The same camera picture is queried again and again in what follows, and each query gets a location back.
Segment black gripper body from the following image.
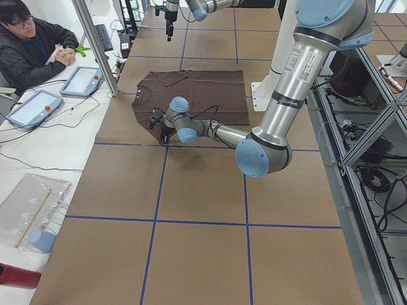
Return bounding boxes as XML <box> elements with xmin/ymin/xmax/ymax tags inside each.
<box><xmin>155</xmin><ymin>1</ymin><xmax>179</xmax><ymax>28</ymax></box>
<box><xmin>148</xmin><ymin>108</ymin><xmax>175</xmax><ymax>137</ymax></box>

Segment dark brown t-shirt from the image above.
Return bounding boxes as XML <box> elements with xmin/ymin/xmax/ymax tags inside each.
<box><xmin>132</xmin><ymin>70</ymin><xmax>249</xmax><ymax>139</ymax></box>

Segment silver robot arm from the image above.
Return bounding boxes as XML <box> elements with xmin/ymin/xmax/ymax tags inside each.
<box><xmin>150</xmin><ymin>1</ymin><xmax>375</xmax><ymax>177</ymax></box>
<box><xmin>155</xmin><ymin>0</ymin><xmax>279</xmax><ymax>42</ymax></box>

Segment black keyboard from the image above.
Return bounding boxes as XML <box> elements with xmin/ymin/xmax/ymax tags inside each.
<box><xmin>94</xmin><ymin>24</ymin><xmax>113</xmax><ymax>51</ymax></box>

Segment far teach pendant tablet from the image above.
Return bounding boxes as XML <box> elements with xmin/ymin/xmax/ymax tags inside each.
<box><xmin>59</xmin><ymin>66</ymin><xmax>103</xmax><ymax>98</ymax></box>

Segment teach pendant tablet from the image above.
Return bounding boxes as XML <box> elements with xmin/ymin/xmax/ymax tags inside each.
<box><xmin>6</xmin><ymin>90</ymin><xmax>63</xmax><ymax>130</ymax></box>
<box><xmin>59</xmin><ymin>66</ymin><xmax>103</xmax><ymax>98</ymax></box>

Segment green toy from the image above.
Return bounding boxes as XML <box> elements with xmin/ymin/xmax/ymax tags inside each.
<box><xmin>74</xmin><ymin>45</ymin><xmax>91</xmax><ymax>57</ymax></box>

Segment near teach pendant tablet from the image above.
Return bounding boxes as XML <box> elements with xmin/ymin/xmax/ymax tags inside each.
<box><xmin>6</xmin><ymin>90</ymin><xmax>63</xmax><ymax>130</ymax></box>

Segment seated person in black jacket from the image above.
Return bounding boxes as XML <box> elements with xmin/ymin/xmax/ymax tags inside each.
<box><xmin>1</xmin><ymin>1</ymin><xmax>79</xmax><ymax>96</ymax></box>

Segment clear plastic bag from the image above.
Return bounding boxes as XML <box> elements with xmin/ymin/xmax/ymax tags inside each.
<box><xmin>1</xmin><ymin>174</ymin><xmax>71</xmax><ymax>254</ymax></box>

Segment light blue cup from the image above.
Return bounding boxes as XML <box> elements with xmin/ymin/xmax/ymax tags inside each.
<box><xmin>28</xmin><ymin>229</ymin><xmax>57</xmax><ymax>254</ymax></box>

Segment wooden stick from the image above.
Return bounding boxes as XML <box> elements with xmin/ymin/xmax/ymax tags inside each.
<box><xmin>13</xmin><ymin>189</ymin><xmax>52</xmax><ymax>248</ymax></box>

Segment red cylinder bottle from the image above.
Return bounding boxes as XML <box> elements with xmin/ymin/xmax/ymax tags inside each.
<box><xmin>1</xmin><ymin>263</ymin><xmax>41</xmax><ymax>289</ymax></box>

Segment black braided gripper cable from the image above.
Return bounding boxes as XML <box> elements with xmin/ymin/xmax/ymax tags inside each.
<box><xmin>187</xmin><ymin>105</ymin><xmax>220</xmax><ymax>140</ymax></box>

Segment aluminium frame post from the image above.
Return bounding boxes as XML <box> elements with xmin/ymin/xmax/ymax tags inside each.
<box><xmin>72</xmin><ymin>0</ymin><xmax>119</xmax><ymax>97</ymax></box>

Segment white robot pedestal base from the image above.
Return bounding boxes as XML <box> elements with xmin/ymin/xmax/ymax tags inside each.
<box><xmin>251</xmin><ymin>0</ymin><xmax>297</xmax><ymax>112</ymax></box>

